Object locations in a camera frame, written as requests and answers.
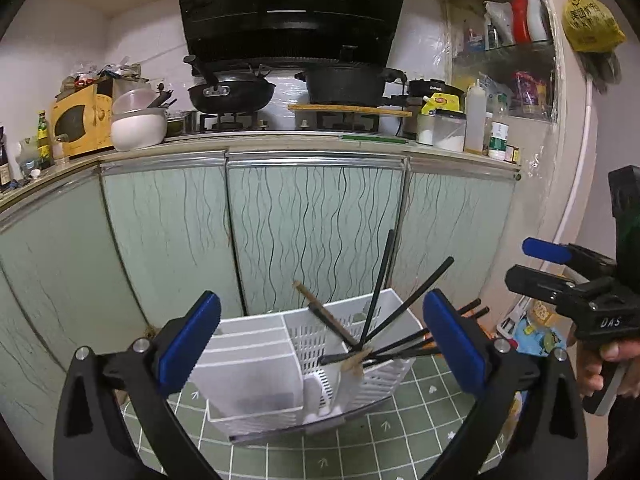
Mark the white shelf bottle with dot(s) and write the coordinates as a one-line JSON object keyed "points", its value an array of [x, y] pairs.
{"points": [[537, 17]]}

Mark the purple snack packet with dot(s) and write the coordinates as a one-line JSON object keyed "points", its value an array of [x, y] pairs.
{"points": [[529, 92]]}

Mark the wooden board under pot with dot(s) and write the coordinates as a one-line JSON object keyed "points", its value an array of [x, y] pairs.
{"points": [[350, 110]]}

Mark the white pipe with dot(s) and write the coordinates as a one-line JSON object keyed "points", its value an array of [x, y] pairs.
{"points": [[581, 160]]}

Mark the white bowl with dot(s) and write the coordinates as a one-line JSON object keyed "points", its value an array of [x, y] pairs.
{"points": [[137, 132]]}

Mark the person's right hand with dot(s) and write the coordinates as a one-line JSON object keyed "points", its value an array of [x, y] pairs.
{"points": [[587, 375]]}

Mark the black kitchen appliance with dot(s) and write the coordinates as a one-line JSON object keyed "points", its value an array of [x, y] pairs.
{"points": [[435, 87]]}

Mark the yellow plastic bag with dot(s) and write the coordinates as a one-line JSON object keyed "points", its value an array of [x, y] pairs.
{"points": [[592, 20]]}

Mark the green glass bottle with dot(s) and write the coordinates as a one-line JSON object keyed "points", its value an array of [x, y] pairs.
{"points": [[44, 140]]}

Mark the clear container on bowl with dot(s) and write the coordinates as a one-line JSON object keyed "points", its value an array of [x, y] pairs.
{"points": [[132, 101]]}

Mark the gas stove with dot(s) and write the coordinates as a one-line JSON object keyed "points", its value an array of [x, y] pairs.
{"points": [[235, 122]]}

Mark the small seasoning jar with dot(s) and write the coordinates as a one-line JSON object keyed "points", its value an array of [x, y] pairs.
{"points": [[512, 154]]}

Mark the clear container white powder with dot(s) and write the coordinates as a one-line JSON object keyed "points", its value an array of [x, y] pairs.
{"points": [[450, 140]]}

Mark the white plastic utensil holder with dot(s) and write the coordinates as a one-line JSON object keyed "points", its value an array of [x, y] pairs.
{"points": [[250, 380]]}

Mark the black cooking pot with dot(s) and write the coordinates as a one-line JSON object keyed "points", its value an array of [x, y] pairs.
{"points": [[345, 85]]}

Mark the red bottle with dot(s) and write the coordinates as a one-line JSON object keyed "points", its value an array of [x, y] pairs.
{"points": [[521, 20]]}

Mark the green-label plastic bottle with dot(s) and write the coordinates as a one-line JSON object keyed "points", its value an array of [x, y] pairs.
{"points": [[498, 140]]}

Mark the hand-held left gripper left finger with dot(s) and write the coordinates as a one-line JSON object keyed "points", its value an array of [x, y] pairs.
{"points": [[192, 340]]}

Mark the black frying pan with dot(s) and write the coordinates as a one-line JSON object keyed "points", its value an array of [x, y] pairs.
{"points": [[235, 95]]}

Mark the yellow countertop box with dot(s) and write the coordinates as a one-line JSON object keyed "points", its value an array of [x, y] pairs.
{"points": [[80, 125]]}

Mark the green checked tablecloth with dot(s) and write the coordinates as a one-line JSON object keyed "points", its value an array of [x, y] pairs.
{"points": [[415, 435]]}

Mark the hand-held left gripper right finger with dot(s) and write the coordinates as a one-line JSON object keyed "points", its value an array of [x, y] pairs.
{"points": [[450, 340]]}

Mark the white squeeze bottle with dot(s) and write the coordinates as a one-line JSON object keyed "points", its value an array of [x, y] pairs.
{"points": [[475, 120]]}

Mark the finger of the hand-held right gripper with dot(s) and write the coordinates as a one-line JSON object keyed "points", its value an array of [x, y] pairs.
{"points": [[530, 280], [545, 249]]}

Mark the black range hood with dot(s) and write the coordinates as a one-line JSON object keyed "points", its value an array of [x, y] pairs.
{"points": [[290, 10]]}

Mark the yellow packet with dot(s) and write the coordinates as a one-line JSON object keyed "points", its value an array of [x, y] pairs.
{"points": [[442, 104]]}

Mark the wooden chopstick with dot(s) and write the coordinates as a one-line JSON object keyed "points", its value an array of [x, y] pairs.
{"points": [[327, 317], [356, 364]]}

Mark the green wavy-line cabinet door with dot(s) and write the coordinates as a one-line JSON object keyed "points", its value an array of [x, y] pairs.
{"points": [[60, 260], [310, 220], [170, 240], [450, 220]]}

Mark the yellow-lid plastic jar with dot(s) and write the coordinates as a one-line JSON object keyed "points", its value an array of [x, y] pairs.
{"points": [[542, 312]]}

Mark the black chopstick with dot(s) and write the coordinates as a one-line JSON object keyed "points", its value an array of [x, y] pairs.
{"points": [[377, 287], [472, 305], [340, 358], [480, 313], [411, 300]]}

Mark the dark sauce bottle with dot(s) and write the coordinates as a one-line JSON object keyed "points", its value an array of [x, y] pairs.
{"points": [[4, 160]]}

